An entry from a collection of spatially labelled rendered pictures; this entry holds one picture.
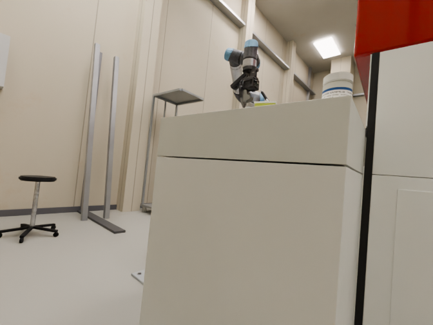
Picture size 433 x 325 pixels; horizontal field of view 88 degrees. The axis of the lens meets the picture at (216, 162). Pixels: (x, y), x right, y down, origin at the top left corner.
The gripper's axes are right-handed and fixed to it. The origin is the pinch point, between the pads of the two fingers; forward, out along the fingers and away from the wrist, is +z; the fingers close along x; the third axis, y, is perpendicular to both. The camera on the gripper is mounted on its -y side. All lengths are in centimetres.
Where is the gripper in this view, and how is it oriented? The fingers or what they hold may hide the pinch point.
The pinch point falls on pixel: (242, 105)
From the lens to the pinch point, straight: 126.9
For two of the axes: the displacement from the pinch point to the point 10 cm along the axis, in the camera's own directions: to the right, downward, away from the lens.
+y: 7.8, 0.5, -6.2
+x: 6.1, 0.9, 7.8
